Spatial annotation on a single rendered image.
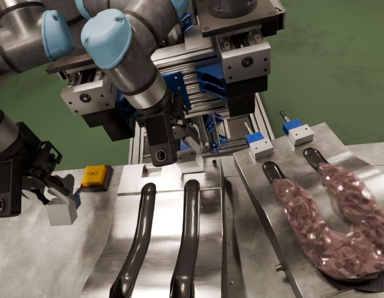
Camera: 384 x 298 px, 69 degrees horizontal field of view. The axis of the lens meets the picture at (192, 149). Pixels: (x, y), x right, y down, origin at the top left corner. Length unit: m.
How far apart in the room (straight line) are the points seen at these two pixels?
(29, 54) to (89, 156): 1.69
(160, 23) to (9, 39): 0.25
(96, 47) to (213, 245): 0.42
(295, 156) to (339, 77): 1.68
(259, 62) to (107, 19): 0.53
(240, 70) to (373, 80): 1.63
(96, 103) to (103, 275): 0.52
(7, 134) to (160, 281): 0.37
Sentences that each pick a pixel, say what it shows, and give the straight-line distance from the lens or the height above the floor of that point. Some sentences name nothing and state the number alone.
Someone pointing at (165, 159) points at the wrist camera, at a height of 1.05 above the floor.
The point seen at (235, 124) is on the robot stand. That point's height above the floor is 0.21.
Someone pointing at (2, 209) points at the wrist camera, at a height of 1.09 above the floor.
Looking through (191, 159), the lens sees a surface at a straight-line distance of 0.65.
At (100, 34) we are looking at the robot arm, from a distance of 0.43.
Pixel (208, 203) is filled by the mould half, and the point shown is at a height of 0.89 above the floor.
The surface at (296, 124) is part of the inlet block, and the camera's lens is 0.80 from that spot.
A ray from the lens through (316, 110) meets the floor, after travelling 2.10.
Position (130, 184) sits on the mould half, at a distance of 0.73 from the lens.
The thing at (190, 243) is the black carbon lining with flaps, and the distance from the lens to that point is 0.62.
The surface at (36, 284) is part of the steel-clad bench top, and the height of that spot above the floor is 0.80.
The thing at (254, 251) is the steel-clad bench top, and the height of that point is 0.80.
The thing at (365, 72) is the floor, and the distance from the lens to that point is 2.46.
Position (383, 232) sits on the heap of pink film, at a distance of 0.64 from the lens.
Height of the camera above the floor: 1.45
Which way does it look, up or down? 49 degrees down
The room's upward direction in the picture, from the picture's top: 18 degrees counter-clockwise
